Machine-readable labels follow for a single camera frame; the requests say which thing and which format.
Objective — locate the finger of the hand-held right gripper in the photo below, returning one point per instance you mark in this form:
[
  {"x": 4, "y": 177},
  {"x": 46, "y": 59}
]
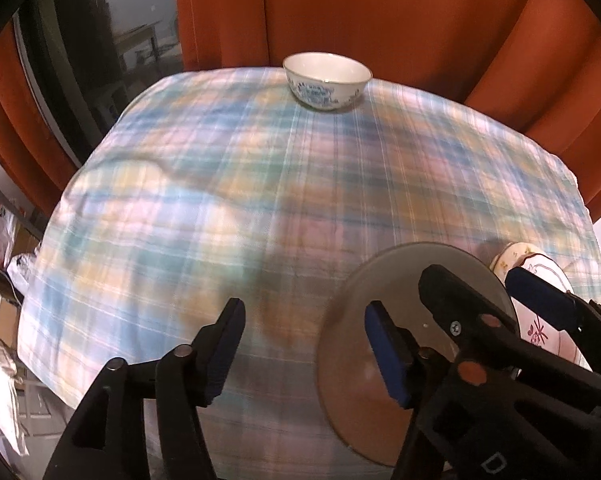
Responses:
[
  {"x": 460, "y": 310},
  {"x": 540, "y": 295}
]

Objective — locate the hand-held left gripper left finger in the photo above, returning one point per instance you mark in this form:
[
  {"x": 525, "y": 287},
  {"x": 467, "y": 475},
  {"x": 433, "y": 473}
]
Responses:
[{"x": 225, "y": 345}]

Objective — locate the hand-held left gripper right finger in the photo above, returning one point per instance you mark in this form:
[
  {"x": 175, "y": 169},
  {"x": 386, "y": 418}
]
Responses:
[{"x": 385, "y": 355}]

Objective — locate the pink flower scalloped plate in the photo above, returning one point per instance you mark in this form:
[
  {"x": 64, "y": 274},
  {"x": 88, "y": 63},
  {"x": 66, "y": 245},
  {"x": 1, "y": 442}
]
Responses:
[{"x": 543, "y": 342}]

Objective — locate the grey translucent plate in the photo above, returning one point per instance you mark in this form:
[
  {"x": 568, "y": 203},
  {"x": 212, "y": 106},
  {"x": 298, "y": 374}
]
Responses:
[{"x": 380, "y": 280}]

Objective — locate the plaid tablecloth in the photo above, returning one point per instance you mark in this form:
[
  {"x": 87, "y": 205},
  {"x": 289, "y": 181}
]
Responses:
[{"x": 230, "y": 200}]

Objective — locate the white plastic bag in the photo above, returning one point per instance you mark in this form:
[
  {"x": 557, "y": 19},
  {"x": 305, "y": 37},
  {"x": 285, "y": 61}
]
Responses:
[{"x": 23, "y": 271}]

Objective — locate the cardboard box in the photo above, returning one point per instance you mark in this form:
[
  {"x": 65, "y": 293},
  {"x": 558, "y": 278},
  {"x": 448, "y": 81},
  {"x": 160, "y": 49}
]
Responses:
[{"x": 5, "y": 315}]

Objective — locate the large blue pattern bowl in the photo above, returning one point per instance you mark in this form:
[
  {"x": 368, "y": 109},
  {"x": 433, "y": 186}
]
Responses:
[{"x": 325, "y": 67}]

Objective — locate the narrow orange curtain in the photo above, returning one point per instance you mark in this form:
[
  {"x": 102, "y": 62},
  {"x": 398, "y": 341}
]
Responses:
[{"x": 25, "y": 125}]

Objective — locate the dark glass window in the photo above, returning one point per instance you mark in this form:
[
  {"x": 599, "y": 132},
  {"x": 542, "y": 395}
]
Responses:
[{"x": 80, "y": 60}]

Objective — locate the wide orange curtain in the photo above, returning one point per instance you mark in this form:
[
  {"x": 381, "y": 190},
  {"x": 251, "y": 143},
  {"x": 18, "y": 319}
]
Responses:
[{"x": 355, "y": 5}]

